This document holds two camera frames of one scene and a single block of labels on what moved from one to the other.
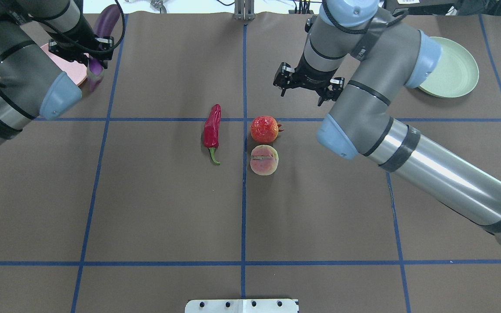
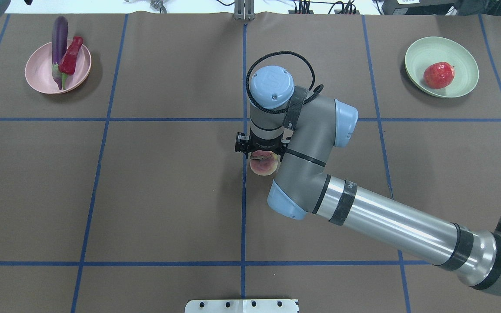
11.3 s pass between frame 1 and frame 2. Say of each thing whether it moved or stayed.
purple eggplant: moved
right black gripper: moved
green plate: stayed
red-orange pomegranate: moved
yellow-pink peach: stayed
